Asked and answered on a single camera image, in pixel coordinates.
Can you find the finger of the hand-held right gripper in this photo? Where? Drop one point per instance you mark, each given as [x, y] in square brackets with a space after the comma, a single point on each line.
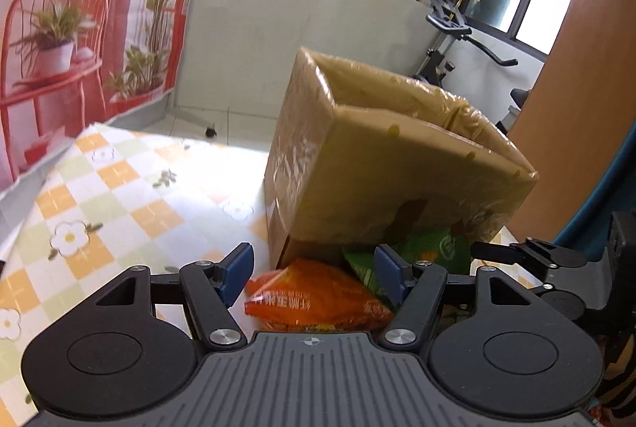
[536, 253]

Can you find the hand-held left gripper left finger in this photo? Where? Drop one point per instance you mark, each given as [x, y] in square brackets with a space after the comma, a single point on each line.
[238, 273]

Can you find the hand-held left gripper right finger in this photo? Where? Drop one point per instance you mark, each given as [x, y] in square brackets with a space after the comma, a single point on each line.
[390, 275]

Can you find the green snack packet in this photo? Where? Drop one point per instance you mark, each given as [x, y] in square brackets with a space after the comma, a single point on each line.
[432, 248]

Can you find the orange snack packet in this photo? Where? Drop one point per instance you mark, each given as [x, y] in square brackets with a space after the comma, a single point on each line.
[308, 293]

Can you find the brown cardboard box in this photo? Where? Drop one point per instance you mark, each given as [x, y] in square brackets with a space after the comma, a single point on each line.
[377, 163]

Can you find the blue cloth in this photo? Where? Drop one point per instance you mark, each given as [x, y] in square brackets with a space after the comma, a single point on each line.
[596, 213]

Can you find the striped dark clothing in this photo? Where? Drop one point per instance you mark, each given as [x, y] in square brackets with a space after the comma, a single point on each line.
[618, 387]

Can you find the floral checkered tablecloth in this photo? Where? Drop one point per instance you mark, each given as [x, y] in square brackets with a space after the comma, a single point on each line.
[124, 208]

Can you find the small black floor object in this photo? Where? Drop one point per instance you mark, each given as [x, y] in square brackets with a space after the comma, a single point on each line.
[211, 130]

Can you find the brown wooden panel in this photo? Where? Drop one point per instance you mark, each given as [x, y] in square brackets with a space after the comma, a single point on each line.
[586, 84]

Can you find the black exercise bike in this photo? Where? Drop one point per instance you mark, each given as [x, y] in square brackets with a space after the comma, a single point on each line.
[447, 24]

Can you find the pink printed backdrop cloth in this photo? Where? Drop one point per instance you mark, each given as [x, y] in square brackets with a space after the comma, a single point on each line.
[99, 34]

